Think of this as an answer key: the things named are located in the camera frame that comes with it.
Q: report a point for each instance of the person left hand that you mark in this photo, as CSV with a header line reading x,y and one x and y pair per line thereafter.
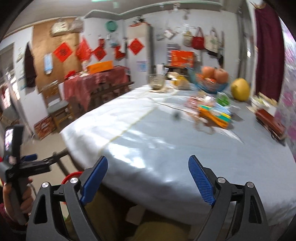
x,y
16,213

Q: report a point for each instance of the red mesh trash basket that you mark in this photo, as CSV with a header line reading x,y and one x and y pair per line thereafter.
x,y
70,176

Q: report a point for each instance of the red gift box on shelf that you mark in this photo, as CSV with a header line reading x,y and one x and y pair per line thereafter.
x,y
182,58

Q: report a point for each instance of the orange fruit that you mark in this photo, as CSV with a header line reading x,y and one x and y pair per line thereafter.
x,y
208,72
221,76

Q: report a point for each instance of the white tablecloth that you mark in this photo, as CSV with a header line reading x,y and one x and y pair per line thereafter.
x,y
148,138

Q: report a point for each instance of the orange long box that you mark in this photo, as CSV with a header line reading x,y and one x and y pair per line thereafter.
x,y
100,67

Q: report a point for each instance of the blue glass fruit bowl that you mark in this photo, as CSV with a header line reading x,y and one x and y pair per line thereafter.
x,y
208,85

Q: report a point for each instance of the dark wooden bench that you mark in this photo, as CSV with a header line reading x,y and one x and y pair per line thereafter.
x,y
103,95

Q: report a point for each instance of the dark red curtain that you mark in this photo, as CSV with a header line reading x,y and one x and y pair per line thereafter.
x,y
271,52

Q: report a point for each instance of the yellow pomelo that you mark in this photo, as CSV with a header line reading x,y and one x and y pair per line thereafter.
x,y
240,89

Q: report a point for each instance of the red plastic tablecloth table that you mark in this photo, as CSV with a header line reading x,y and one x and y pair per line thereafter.
x,y
79,88

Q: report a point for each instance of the right orange fruit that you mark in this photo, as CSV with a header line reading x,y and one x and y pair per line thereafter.
x,y
221,76

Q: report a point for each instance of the red long box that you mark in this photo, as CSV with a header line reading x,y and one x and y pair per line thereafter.
x,y
274,126

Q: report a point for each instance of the wooden chair grey seat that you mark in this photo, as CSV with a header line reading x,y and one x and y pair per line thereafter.
x,y
58,109

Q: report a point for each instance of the clear pink snack wrapper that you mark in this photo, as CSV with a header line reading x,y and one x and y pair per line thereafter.
x,y
198,102

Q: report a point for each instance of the white refrigerator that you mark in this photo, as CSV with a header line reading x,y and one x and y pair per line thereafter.
x,y
140,53

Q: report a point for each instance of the green snack bag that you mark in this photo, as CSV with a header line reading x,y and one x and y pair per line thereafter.
x,y
222,99

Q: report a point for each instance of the red patterned cardboard box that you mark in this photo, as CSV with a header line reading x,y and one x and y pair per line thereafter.
x,y
44,127

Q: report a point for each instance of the orange green paper carton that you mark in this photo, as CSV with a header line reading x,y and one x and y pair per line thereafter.
x,y
216,113

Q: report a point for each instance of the left orange fruit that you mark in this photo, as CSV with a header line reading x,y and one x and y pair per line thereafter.
x,y
208,72

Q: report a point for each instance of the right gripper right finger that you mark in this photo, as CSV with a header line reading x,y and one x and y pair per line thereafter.
x,y
249,221

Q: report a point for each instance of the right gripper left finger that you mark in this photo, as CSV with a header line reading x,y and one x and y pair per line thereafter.
x,y
47,221

